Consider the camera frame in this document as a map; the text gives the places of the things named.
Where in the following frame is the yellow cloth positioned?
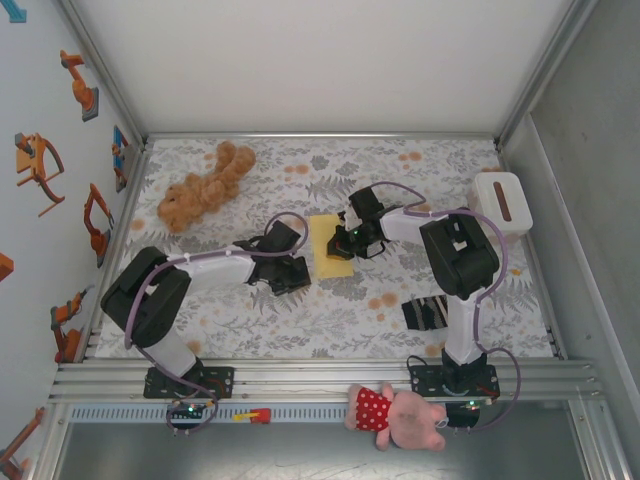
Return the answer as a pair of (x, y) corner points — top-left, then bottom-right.
(308, 213), (354, 279)

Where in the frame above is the floral fern print tablecloth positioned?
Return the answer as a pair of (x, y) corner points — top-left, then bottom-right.
(94, 137), (556, 359)

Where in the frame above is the black white striped sock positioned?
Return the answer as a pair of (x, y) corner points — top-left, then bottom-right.
(401, 294), (451, 331)

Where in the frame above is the brown teddy bear plush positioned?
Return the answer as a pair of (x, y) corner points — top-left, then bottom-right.
(156, 140), (257, 234)

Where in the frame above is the red and yellow tag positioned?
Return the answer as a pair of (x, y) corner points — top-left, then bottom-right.
(233, 408), (272, 425)

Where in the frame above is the white tissue box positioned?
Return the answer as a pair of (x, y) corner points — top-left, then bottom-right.
(469, 172), (534, 239)

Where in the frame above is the pink pig plush red dress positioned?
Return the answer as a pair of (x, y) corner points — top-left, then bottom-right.
(343, 382), (448, 454)

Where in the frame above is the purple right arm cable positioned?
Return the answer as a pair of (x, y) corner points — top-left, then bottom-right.
(369, 182), (524, 434)

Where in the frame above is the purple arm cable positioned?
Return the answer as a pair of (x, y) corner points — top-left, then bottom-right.
(123, 212), (305, 437)
(369, 182), (524, 434)

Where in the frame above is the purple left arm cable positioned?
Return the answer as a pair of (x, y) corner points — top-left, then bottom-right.
(123, 212), (305, 437)

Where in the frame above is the wide aluminium extrusion rail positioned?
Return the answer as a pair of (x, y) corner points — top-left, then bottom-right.
(47, 357), (601, 401)

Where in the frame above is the thin aluminium frame bar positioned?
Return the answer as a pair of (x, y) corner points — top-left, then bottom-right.
(142, 131), (501, 144)

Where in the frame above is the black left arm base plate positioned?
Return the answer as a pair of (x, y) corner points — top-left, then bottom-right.
(143, 366), (236, 400)

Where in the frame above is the grey slotted cable duct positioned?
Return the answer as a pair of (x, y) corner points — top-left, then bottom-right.
(67, 405), (351, 422)

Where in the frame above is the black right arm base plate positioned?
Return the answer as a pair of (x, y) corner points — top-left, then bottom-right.
(408, 363), (501, 401)

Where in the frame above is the blue and orange wall sticker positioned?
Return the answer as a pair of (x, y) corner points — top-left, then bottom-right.
(112, 124), (132, 194)

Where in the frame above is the aluminium frame post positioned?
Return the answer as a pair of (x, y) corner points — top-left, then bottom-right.
(59, 0), (149, 151)
(492, 0), (599, 146)

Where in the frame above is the orange claw gripper wall sticker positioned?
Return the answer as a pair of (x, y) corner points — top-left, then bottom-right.
(13, 132), (66, 217)

